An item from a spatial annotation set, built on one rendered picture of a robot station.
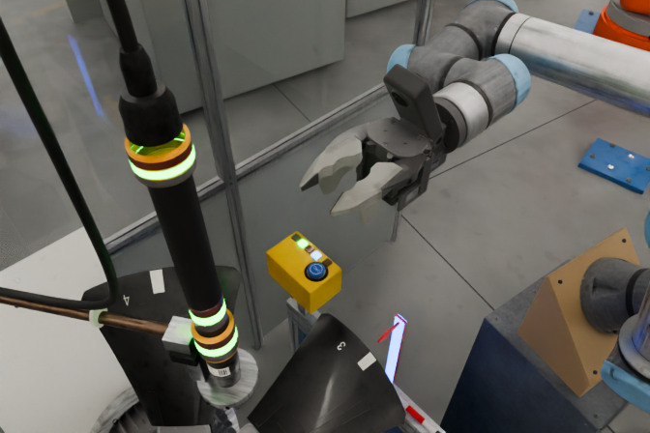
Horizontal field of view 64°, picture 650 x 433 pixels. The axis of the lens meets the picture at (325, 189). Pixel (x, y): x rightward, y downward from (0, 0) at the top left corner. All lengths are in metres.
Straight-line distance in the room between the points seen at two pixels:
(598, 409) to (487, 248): 1.58
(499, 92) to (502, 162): 2.52
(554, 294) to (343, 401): 0.46
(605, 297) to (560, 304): 0.08
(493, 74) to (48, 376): 0.83
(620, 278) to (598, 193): 2.12
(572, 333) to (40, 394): 0.96
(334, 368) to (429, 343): 1.45
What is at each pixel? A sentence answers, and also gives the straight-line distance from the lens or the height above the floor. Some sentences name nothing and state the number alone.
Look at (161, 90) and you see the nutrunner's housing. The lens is 0.34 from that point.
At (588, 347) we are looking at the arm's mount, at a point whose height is 1.11.
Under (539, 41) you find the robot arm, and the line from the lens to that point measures 0.79.
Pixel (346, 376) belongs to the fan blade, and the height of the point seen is 1.19.
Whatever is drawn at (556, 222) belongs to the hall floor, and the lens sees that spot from 2.97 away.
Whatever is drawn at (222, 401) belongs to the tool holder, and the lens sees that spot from 0.64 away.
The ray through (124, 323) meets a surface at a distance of 0.61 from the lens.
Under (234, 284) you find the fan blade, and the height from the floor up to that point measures 1.42.
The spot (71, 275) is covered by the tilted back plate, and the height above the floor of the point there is 1.32.
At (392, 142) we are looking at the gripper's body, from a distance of 0.58.
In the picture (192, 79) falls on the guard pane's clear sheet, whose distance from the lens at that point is 1.31.
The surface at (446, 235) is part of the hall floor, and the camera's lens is 2.73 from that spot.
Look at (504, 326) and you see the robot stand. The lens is 1.27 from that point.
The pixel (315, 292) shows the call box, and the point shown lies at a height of 1.06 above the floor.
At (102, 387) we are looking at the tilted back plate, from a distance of 1.03.
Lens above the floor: 2.04
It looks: 45 degrees down
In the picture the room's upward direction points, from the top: straight up
